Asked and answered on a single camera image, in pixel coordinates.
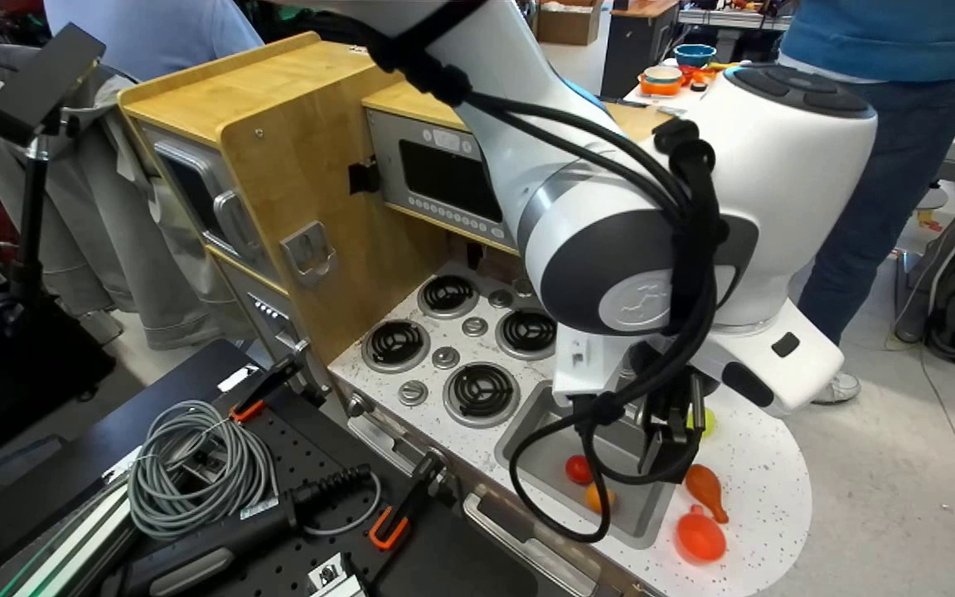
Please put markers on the silver stove knob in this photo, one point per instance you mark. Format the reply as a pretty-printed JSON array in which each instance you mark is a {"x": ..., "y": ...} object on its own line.
[
  {"x": 474, "y": 326},
  {"x": 411, "y": 394},
  {"x": 501, "y": 295},
  {"x": 446, "y": 355}
]

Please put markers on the red toy tomato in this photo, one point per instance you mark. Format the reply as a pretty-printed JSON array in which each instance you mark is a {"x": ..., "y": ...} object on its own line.
[{"x": 579, "y": 468}]

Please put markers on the white printed tag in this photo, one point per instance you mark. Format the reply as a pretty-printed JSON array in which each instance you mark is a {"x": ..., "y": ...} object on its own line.
[{"x": 328, "y": 577}]

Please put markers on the person in blue jeans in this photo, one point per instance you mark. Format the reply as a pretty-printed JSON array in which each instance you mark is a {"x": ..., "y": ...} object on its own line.
[{"x": 897, "y": 145}]

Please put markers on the blue bowl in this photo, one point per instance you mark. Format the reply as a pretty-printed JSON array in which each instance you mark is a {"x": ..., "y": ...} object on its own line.
[{"x": 694, "y": 50}]

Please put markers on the metal toy sink basin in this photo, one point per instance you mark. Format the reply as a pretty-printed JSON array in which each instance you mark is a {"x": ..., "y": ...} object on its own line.
[{"x": 545, "y": 449}]

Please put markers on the grey toy microwave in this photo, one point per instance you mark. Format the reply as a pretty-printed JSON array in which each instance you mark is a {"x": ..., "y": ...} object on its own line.
[{"x": 433, "y": 178}]

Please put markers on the black camera on stand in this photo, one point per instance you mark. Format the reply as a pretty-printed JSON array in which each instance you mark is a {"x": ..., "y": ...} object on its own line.
[{"x": 42, "y": 77}]

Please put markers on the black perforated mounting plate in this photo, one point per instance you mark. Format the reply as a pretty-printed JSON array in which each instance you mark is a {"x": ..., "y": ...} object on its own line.
[{"x": 466, "y": 565}]

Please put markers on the person in light blue shirt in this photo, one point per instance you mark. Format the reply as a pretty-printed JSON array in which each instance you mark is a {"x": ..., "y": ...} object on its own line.
[{"x": 148, "y": 34}]

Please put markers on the orange toy fruit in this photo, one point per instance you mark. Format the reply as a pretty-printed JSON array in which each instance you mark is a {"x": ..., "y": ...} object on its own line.
[{"x": 593, "y": 497}]

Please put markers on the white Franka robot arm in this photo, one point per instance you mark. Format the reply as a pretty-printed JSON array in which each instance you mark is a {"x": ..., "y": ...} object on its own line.
[{"x": 798, "y": 166}]

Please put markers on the wooden toy kitchen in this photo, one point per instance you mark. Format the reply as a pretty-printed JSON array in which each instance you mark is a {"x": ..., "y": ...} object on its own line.
[{"x": 281, "y": 166}]

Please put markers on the orange toy carrot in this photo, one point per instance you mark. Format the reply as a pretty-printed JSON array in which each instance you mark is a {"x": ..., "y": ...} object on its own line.
[{"x": 702, "y": 539}]

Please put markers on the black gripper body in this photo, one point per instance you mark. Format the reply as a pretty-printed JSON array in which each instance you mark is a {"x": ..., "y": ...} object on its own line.
[{"x": 671, "y": 404}]

